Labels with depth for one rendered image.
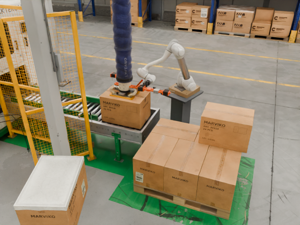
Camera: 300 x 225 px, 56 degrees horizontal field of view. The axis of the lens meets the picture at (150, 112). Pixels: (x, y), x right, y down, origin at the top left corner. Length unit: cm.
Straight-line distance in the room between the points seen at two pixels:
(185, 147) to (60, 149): 151
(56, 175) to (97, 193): 129
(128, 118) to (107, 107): 34
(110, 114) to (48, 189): 179
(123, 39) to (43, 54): 105
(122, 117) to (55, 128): 101
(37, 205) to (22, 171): 203
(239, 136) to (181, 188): 93
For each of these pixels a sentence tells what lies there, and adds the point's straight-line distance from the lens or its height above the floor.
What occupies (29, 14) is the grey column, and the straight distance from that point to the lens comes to 292.
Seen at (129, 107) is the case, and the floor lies 87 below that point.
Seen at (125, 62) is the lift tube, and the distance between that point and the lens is 368.
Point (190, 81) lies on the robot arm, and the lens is 412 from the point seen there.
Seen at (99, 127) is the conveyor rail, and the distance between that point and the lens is 403.
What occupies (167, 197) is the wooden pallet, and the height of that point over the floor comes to 2.
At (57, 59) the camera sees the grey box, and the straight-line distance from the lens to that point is 310.
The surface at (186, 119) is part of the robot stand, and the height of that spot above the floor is 28.
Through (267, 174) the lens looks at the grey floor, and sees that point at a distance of 432.
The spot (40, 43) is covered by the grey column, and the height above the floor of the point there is 193.
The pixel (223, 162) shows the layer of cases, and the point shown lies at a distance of 347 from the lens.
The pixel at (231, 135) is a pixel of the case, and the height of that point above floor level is 75.
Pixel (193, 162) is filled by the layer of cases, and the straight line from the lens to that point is 340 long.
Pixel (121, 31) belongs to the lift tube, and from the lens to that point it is 355.
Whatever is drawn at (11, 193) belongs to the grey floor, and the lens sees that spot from 416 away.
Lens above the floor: 272
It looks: 30 degrees down
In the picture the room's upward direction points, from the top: straight up
